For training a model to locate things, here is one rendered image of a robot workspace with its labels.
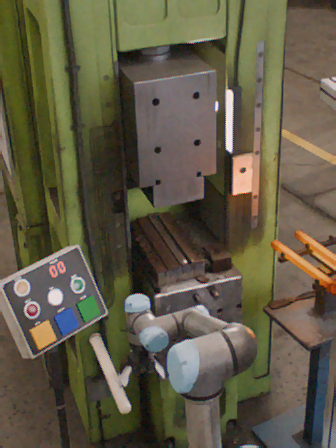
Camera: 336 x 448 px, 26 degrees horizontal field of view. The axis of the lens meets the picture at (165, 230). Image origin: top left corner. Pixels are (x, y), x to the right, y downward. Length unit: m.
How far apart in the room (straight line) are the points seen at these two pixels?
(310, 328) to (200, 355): 1.25
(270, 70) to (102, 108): 0.66
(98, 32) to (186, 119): 0.42
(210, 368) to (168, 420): 1.57
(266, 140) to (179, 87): 0.55
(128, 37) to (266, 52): 0.55
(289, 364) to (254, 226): 1.06
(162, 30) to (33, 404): 2.02
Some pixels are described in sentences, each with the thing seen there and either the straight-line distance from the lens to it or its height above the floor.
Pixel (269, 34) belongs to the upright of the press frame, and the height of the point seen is 1.81.
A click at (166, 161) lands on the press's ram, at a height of 1.45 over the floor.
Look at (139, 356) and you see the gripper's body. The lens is 2.33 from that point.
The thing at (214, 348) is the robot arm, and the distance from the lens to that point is 1.80.
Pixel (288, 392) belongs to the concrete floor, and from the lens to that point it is 3.81.
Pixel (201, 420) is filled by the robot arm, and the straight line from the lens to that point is 1.89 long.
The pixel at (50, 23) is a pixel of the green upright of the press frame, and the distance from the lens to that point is 2.54.
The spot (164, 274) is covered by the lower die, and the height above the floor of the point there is 0.97.
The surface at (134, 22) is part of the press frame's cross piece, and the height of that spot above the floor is 1.92.
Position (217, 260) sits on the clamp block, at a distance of 2.97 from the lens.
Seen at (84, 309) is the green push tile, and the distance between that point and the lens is 2.67.
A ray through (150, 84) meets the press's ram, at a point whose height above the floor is 1.75.
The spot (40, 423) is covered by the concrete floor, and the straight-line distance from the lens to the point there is 3.72.
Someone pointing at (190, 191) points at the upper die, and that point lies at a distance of 2.76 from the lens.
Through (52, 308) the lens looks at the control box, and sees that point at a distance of 2.62.
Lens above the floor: 2.62
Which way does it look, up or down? 31 degrees down
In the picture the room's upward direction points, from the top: 2 degrees counter-clockwise
